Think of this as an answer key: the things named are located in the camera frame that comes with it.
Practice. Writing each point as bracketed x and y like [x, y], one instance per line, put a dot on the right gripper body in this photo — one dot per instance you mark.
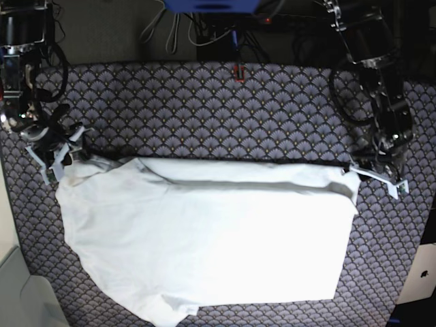
[53, 150]

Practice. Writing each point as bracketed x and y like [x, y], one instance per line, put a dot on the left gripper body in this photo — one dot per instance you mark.
[382, 169]

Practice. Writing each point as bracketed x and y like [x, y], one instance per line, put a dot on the white T-shirt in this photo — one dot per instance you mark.
[164, 237]

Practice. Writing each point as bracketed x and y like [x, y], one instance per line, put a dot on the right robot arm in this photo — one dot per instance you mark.
[27, 39]

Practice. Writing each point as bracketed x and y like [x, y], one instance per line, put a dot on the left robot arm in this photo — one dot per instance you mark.
[371, 48]

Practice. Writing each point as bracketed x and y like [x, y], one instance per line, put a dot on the white apple box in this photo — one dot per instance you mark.
[420, 282]

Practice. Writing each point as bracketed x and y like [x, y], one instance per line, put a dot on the patterned table cloth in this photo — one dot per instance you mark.
[198, 110]

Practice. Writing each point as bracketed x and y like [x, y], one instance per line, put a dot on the red clamp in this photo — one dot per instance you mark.
[239, 72]

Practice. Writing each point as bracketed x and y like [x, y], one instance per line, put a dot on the grey plastic bin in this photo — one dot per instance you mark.
[26, 299]

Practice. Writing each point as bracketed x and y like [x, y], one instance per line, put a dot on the black power strip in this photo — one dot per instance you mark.
[290, 18]

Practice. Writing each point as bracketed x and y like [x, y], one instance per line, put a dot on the black box under table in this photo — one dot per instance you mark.
[222, 50]

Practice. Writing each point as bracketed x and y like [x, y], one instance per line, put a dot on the blue box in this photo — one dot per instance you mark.
[212, 6]

